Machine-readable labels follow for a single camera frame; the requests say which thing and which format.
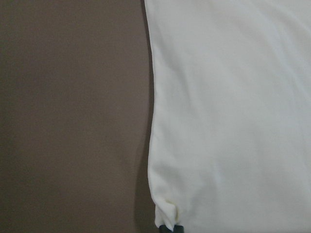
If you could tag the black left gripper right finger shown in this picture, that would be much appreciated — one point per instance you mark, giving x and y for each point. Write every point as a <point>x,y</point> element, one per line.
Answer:
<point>178,229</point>

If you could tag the cream long-sleeve cat shirt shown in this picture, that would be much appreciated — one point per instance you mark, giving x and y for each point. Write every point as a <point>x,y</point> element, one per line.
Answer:
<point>230,145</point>

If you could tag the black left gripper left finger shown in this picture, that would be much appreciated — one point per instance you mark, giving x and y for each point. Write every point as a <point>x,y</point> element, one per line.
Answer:
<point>164,229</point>

